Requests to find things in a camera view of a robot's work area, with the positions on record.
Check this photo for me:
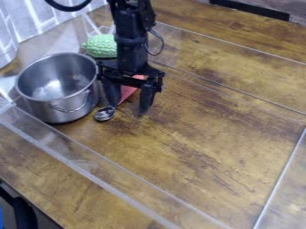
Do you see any black bar at back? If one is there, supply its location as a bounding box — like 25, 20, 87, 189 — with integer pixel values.
210, 0, 291, 21

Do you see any black table leg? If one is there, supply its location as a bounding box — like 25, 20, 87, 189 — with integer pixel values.
0, 187, 39, 229

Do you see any green bitter melon toy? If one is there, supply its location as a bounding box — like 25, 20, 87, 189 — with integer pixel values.
82, 34, 118, 58

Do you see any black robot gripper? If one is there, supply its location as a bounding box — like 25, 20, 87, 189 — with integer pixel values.
97, 58, 165, 115

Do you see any pink handled metal spoon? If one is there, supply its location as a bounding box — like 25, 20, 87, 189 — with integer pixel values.
95, 84, 140, 122

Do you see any clear acrylic barrier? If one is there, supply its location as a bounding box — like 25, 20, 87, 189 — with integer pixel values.
0, 12, 306, 229

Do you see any stainless steel pot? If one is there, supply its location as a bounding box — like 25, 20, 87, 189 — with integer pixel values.
17, 53, 99, 123

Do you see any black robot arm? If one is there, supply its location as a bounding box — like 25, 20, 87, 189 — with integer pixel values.
95, 0, 165, 121

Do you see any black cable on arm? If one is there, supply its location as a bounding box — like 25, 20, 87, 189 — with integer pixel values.
43, 0, 94, 13

